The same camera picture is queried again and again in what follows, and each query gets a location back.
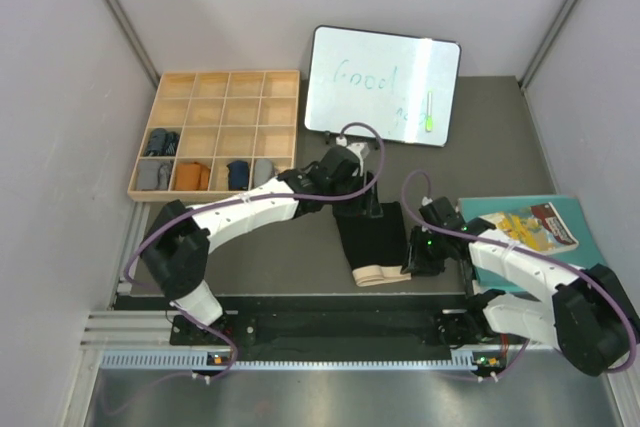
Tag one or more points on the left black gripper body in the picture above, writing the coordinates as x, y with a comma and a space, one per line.
348, 207

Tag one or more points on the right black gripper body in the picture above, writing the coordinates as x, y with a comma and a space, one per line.
435, 254

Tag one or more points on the black underwear beige waistband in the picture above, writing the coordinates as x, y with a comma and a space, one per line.
375, 248

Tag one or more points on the grey underwear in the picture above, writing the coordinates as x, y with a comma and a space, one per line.
264, 170

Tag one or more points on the navy blue white underwear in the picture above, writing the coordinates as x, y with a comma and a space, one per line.
238, 175

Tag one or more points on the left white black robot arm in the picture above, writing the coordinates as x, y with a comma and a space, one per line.
177, 248

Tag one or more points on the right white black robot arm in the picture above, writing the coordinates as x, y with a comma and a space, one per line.
584, 313

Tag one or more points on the green marker pen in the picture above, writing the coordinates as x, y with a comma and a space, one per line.
429, 112

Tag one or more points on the yellow paperback book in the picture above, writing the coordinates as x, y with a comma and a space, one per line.
540, 227

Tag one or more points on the small whiteboard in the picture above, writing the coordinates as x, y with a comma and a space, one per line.
382, 80

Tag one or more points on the wooden compartment tray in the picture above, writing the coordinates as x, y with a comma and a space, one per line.
223, 116

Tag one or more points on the rolled orange cloth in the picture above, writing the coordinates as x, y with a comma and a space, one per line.
191, 176

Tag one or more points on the teal folder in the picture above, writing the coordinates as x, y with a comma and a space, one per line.
586, 254

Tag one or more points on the rolled dark patterned socks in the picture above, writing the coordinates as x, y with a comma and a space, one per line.
161, 143

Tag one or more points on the rolled grey cloth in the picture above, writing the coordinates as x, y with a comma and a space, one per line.
153, 175

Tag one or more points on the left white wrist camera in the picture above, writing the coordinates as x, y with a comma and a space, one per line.
359, 149

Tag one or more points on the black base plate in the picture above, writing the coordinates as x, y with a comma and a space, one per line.
265, 326

